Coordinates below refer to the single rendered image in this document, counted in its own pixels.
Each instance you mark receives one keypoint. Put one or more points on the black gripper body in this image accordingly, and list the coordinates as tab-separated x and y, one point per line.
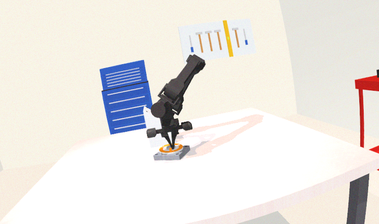
152	132

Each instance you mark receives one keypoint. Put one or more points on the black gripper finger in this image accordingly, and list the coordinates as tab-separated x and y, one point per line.
167	138
173	137

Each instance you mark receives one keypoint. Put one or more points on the orange round plate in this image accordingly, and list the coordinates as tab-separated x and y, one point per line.
164	150

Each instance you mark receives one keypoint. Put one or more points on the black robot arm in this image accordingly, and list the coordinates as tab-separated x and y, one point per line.
173	93

